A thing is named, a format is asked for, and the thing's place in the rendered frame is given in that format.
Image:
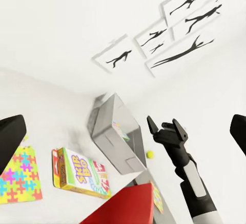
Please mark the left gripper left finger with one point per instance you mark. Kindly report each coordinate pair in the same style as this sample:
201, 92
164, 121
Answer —
12, 131

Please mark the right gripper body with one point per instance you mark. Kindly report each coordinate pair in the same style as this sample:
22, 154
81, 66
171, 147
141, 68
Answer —
174, 147

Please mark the tennis ball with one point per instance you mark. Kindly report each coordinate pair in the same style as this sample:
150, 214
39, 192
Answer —
150, 155

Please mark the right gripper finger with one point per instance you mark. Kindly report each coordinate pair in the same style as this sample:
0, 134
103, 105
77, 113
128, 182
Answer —
180, 130
153, 128

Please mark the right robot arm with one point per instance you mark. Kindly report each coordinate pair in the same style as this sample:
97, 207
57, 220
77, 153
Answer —
173, 136

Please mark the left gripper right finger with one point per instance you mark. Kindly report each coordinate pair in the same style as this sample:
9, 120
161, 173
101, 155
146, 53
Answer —
238, 131

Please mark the board game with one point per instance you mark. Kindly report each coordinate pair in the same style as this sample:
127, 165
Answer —
121, 132
76, 173

